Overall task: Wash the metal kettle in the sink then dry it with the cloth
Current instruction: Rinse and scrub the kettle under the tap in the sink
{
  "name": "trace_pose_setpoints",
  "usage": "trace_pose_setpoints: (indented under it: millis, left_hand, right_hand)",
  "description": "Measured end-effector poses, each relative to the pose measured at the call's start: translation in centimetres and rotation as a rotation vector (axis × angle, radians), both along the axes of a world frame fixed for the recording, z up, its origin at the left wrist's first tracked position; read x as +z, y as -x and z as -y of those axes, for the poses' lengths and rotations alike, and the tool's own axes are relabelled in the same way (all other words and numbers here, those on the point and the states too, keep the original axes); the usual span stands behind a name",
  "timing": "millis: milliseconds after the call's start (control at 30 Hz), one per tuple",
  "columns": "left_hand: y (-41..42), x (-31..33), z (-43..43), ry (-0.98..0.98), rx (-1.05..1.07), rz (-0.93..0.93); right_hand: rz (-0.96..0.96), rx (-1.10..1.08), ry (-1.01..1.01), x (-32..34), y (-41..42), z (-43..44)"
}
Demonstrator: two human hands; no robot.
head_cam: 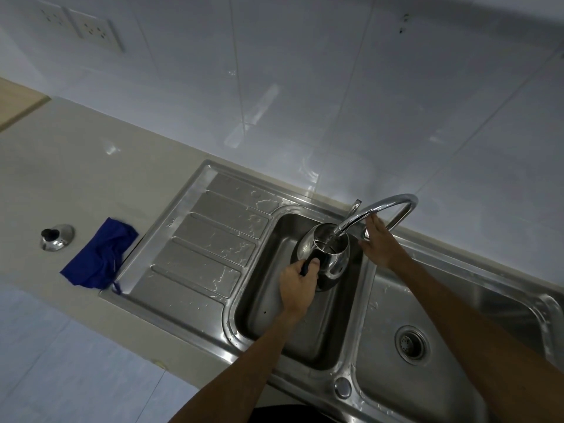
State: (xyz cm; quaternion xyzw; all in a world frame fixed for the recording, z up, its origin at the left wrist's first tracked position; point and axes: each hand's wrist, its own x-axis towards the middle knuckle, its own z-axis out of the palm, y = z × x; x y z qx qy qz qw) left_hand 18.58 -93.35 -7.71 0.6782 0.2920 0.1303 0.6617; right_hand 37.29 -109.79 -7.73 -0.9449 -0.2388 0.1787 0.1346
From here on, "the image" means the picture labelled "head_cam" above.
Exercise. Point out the blue cloth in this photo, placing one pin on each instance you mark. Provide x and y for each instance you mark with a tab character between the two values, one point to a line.
99	257

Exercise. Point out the person's right hand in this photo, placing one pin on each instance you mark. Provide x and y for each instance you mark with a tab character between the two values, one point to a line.
384	251

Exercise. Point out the white wall socket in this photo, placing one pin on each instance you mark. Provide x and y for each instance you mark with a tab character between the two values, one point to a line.
96	31
55	16

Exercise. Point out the round sink drain strainer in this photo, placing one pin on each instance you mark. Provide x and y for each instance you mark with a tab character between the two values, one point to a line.
412	343

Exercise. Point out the stainless steel double sink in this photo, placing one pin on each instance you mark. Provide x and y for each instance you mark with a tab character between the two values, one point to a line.
202	259

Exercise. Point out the person's left hand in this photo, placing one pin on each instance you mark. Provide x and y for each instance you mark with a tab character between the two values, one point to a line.
297	290

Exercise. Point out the round steel sink hole cap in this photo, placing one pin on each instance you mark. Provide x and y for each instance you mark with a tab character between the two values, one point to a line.
343	387

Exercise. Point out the person's left thumb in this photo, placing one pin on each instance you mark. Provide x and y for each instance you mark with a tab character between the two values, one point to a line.
313	263

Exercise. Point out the chrome curved sink faucet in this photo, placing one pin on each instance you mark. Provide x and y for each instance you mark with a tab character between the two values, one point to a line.
399	200

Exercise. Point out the stainless steel kettle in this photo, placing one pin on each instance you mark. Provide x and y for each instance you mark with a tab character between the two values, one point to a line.
337	262

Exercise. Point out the person's left forearm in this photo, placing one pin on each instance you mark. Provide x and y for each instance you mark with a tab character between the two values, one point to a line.
246	370

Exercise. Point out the person's right forearm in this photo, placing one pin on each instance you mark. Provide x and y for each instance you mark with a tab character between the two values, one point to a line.
476	339

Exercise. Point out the light wooden board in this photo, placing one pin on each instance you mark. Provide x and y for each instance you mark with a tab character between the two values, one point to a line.
17	101

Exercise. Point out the steel kettle lid black knob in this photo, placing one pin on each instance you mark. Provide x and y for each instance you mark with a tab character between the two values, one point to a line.
57	238

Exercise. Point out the person's right thumb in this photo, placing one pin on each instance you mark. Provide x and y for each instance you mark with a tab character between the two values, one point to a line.
365	247

